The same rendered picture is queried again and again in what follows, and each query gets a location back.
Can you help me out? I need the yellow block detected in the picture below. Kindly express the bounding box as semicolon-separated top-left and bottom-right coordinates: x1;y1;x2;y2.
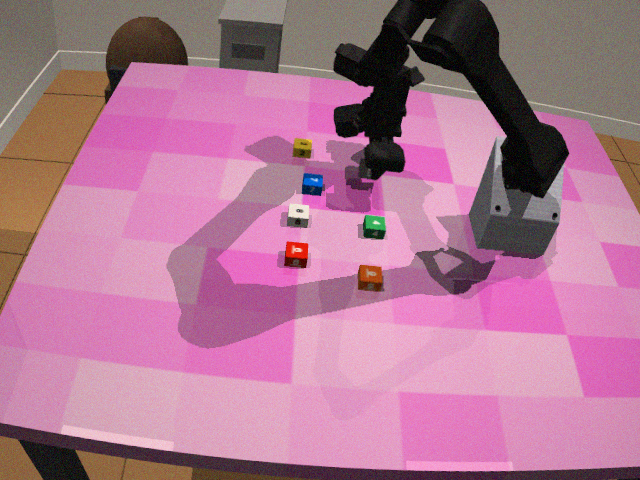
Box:
292;138;312;159

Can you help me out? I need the blue block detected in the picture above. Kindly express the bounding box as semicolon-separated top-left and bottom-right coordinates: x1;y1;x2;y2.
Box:
302;173;323;196

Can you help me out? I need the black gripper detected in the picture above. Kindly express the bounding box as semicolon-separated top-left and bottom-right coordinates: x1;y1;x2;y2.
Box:
363;93;407;180

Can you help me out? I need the green block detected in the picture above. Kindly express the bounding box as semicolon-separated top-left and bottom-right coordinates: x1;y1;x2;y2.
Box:
363;215;386;239

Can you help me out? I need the orange block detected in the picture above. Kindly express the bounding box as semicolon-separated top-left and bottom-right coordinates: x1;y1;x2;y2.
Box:
358;265;383;292

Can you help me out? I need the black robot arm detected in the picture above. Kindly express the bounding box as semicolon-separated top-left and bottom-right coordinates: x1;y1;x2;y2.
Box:
333;0;569;199

